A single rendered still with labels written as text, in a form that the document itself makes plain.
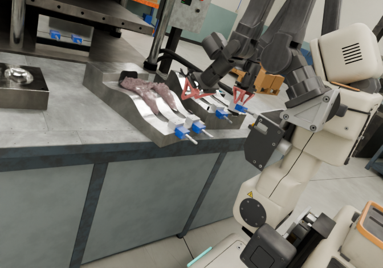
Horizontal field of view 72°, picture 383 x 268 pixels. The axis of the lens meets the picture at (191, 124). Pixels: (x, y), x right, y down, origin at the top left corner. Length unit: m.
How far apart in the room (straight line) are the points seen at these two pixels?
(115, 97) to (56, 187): 0.39
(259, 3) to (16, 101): 0.78
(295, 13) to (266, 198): 0.57
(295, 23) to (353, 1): 8.17
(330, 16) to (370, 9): 7.43
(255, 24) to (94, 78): 0.70
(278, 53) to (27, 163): 0.78
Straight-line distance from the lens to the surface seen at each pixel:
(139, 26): 1.75
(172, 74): 1.39
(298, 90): 0.69
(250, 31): 0.78
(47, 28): 1.61
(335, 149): 0.87
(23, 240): 1.21
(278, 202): 0.94
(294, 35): 0.72
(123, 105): 1.05
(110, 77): 1.16
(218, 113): 1.17
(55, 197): 1.07
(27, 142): 0.85
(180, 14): 1.94
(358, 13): 8.69
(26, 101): 0.99
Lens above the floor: 1.30
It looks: 24 degrees down
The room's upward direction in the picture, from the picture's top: 22 degrees clockwise
